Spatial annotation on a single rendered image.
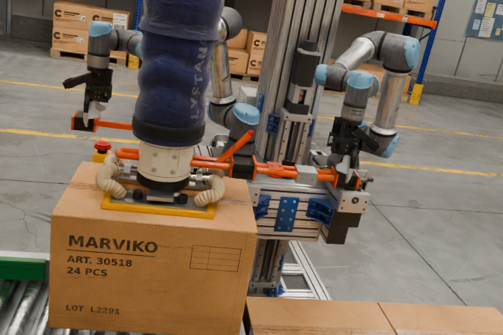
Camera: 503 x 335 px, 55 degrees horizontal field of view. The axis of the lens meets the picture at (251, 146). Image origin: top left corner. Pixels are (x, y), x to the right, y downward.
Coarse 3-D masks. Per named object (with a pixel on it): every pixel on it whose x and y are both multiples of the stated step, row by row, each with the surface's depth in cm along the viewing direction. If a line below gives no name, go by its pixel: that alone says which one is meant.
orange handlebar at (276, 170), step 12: (108, 120) 177; (120, 156) 151; (132, 156) 152; (192, 156) 158; (204, 156) 160; (216, 168) 156; (228, 168) 157; (264, 168) 159; (276, 168) 159; (288, 168) 163; (324, 180) 162; (360, 180) 164
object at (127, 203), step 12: (108, 192) 151; (132, 192) 154; (108, 204) 144; (120, 204) 145; (132, 204) 147; (144, 204) 147; (156, 204) 148; (168, 204) 149; (180, 204) 150; (192, 204) 152; (192, 216) 148; (204, 216) 149
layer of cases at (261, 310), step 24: (264, 312) 195; (288, 312) 198; (312, 312) 200; (336, 312) 203; (360, 312) 206; (384, 312) 209; (408, 312) 212; (432, 312) 215; (456, 312) 218; (480, 312) 221
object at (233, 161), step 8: (232, 160) 155; (240, 160) 160; (248, 160) 161; (232, 168) 156; (240, 168) 155; (248, 168) 155; (256, 168) 156; (232, 176) 156; (240, 176) 156; (248, 176) 156
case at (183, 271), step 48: (96, 192) 154; (144, 192) 159; (192, 192) 165; (240, 192) 171; (96, 240) 142; (144, 240) 143; (192, 240) 145; (240, 240) 147; (96, 288) 147; (144, 288) 149; (192, 288) 151; (240, 288) 153
